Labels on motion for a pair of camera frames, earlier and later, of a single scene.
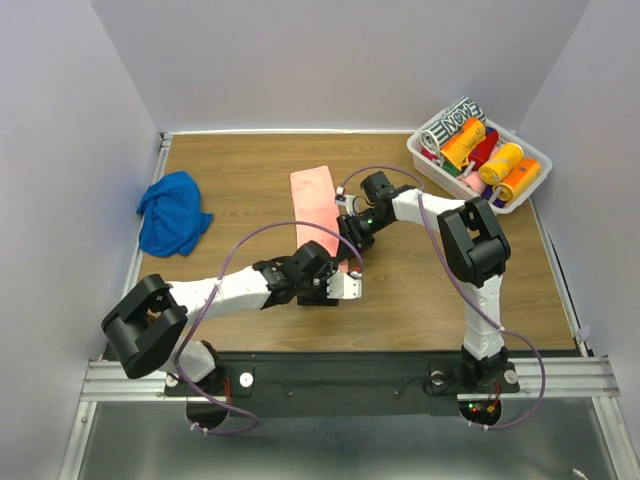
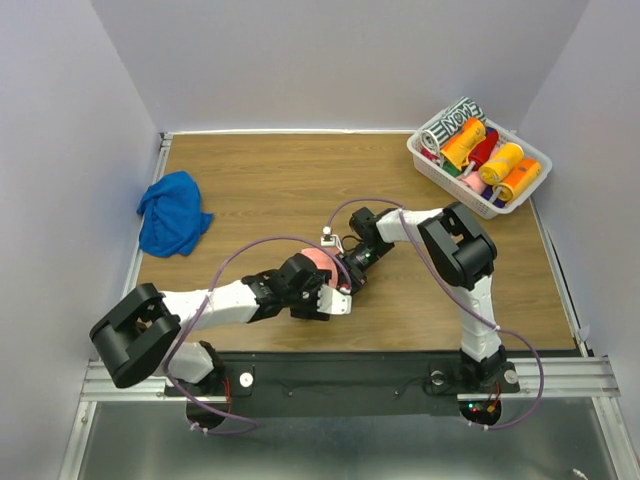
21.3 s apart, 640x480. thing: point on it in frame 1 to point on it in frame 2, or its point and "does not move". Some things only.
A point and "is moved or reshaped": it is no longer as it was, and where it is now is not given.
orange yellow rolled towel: x=458 y=148 does not move
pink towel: x=315 y=202 is moved or reshaped
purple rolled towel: x=487 y=193 does not move
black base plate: x=352 y=387 does not move
